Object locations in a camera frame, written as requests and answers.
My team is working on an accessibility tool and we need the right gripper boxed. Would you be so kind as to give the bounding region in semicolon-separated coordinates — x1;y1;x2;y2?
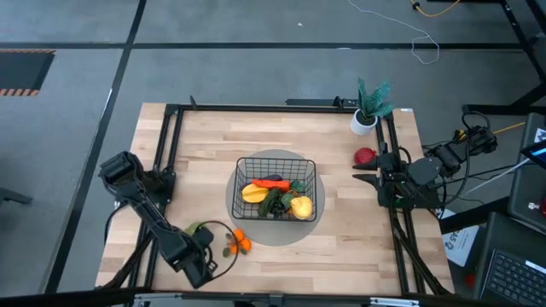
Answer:
351;148;406;193

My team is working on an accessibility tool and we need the orange tangerine cluster with leaves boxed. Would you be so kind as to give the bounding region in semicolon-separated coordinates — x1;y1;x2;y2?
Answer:
221;228;253;258

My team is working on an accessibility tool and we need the yellow bell pepper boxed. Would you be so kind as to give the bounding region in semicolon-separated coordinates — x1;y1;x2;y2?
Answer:
289;194;315;221

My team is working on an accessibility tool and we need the dark green cucumber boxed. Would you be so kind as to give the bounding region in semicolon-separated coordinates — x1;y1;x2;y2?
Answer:
257;187;282;217

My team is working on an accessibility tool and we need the black grape bunch with leaf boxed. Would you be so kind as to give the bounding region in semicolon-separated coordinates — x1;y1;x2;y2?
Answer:
272;191;296;217

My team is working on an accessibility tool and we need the orange carrot with green top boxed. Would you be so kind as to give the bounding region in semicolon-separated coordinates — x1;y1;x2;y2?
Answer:
251;178;306;194

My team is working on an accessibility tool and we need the green plant in white pot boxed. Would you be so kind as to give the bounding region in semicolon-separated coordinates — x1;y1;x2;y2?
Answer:
349;77;396;137

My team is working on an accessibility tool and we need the round grey mat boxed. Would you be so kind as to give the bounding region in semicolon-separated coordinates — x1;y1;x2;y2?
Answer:
224;148;326;247

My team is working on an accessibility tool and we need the white paper sheet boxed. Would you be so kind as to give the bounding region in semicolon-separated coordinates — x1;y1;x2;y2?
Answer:
441;208;481;269

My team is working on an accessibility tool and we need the grey case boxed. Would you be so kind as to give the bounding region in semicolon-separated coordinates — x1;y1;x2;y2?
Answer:
507;113;546;235

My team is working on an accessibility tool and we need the tablet with lit screen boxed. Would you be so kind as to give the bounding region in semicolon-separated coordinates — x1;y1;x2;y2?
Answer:
519;138;546;171

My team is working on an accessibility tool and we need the red object with white part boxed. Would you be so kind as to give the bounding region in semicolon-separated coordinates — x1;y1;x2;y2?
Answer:
528;195;546;217

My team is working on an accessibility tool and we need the black laptop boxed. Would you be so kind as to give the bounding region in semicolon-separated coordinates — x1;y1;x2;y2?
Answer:
473;211;546;307

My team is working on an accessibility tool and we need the black chair base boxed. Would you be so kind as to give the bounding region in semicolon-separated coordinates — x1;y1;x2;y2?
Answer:
0;186;33;206

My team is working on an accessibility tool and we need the black hazard-striped floor mat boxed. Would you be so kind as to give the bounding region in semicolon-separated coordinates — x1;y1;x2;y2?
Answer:
0;49;56;97

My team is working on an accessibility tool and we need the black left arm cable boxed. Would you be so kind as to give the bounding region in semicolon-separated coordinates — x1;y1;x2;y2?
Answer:
196;219;241;283

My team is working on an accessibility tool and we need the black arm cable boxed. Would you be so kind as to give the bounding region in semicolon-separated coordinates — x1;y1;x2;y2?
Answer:
439;110;491;206
196;219;241;283

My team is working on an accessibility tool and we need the silver bracket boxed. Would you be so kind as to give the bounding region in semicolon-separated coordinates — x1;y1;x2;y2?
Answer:
134;293;183;306
369;297;419;307

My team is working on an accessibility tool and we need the black wire basket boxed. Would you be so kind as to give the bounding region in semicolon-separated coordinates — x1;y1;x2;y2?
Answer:
231;156;318;223

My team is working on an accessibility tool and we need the black aluminium table frame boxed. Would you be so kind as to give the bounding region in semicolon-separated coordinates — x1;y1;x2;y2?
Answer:
96;103;456;299

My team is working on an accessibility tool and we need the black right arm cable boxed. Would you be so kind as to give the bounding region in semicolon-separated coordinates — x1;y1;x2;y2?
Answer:
439;110;491;206

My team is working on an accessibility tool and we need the black front rail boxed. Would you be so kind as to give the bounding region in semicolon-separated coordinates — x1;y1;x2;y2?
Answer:
0;287;546;307

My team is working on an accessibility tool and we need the thin white floor cable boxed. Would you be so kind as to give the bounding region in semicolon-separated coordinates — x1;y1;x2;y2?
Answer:
347;0;441;66

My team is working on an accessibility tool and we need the yellow cable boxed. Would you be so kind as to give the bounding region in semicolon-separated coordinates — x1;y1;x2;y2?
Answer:
494;122;526;134
409;0;462;19

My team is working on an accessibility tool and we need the black desk leg frame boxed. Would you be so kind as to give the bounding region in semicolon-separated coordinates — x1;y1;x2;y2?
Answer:
462;0;546;116

